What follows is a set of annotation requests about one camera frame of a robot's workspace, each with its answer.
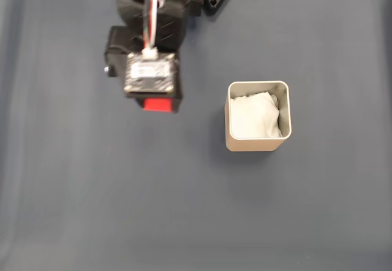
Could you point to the beige square box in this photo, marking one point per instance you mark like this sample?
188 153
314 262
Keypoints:
254 143

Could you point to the camera circuit board on mount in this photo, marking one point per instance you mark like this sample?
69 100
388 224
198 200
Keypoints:
151 73

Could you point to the red cube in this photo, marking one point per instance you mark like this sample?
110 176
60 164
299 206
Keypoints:
157 105

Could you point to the white crumpled tissue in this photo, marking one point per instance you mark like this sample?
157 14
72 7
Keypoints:
254 116

